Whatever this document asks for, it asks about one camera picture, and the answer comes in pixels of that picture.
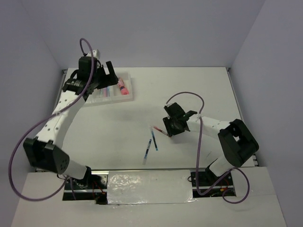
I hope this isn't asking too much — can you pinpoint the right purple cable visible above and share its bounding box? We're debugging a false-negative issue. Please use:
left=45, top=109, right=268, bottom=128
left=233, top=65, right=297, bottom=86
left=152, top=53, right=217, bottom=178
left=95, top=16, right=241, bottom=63
left=165, top=92, right=250, bottom=204

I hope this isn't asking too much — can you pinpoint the red gel pen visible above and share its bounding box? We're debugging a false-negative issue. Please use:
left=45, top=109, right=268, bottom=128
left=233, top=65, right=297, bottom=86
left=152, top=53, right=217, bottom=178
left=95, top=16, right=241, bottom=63
left=152, top=125, right=170, bottom=137

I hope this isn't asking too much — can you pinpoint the teal gel pen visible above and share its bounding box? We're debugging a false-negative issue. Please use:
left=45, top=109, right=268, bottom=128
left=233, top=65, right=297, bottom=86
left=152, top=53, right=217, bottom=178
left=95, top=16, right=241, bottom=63
left=150, top=126, right=158, bottom=151

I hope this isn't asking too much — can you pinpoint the silver foil cover plate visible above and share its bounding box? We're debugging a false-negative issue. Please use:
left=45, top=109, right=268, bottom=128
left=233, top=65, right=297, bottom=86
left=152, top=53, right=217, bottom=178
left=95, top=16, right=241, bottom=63
left=107, top=170, right=195, bottom=205

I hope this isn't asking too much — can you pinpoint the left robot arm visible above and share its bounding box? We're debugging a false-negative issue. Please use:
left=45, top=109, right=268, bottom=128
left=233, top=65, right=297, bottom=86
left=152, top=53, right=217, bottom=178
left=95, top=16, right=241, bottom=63
left=23, top=55, right=118, bottom=189

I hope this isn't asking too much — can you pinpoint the pink glue stick tube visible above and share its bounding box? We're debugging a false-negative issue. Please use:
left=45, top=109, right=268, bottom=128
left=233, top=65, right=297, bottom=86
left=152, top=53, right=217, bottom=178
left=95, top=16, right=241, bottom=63
left=117, top=78, right=129, bottom=95

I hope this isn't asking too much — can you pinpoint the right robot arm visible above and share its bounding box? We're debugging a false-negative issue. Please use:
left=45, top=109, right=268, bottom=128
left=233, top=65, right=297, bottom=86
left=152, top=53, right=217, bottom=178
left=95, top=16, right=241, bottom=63
left=163, top=103, right=259, bottom=185

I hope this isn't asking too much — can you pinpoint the white three-compartment tray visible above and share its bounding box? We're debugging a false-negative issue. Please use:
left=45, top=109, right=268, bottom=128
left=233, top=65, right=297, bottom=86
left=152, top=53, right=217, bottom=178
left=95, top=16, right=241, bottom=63
left=84, top=71, right=134, bottom=107

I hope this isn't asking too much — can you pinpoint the dark blue gel pen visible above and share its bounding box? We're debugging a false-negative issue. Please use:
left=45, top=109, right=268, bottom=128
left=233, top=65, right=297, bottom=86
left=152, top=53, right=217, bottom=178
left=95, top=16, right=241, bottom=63
left=143, top=139, right=152, bottom=165

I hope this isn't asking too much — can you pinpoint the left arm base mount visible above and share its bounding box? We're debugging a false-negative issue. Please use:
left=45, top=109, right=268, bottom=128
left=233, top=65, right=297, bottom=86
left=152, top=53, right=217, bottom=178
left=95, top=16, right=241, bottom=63
left=56, top=166, right=108, bottom=205

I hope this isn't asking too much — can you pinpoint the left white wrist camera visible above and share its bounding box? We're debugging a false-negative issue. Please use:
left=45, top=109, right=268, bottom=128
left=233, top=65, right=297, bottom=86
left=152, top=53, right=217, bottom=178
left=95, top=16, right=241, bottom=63
left=84, top=49, right=100, bottom=60

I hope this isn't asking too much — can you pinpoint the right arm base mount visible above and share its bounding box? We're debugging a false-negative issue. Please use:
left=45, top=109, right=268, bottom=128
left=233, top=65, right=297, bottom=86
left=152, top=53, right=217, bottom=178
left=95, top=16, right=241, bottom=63
left=187, top=169, right=236, bottom=198

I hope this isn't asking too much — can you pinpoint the orange highlighter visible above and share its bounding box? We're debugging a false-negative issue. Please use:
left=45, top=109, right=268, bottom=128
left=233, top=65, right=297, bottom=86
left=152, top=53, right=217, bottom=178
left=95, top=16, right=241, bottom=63
left=113, top=85, right=120, bottom=96

